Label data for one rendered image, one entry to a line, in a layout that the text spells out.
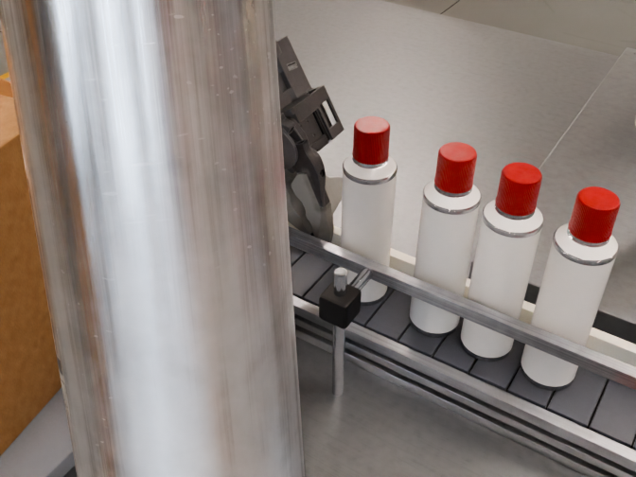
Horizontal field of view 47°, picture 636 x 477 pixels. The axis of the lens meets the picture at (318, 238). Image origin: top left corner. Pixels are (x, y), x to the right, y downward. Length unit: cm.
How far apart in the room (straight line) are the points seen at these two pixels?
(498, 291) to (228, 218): 47
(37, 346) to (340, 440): 30
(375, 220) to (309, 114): 13
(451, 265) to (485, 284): 4
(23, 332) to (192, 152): 50
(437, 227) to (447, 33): 88
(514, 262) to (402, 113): 60
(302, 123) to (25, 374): 35
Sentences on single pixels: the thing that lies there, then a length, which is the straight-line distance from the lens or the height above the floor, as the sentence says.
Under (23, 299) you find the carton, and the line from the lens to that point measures 69.
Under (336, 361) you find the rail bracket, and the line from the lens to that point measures 72.
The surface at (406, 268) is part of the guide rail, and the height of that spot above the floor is 91.
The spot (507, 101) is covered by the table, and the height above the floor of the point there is 83.
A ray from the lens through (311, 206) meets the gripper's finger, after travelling 74.
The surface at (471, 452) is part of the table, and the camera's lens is 73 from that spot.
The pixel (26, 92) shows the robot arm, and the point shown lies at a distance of 23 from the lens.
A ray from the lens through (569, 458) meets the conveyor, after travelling 74.
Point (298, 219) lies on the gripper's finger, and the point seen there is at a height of 95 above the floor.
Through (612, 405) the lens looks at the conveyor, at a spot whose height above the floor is 88.
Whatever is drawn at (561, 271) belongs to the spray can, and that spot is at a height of 102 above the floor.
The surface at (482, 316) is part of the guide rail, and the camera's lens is 67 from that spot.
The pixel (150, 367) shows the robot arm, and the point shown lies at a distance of 23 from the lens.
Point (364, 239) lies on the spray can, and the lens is 71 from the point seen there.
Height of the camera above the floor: 142
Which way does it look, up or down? 39 degrees down
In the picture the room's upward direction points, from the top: straight up
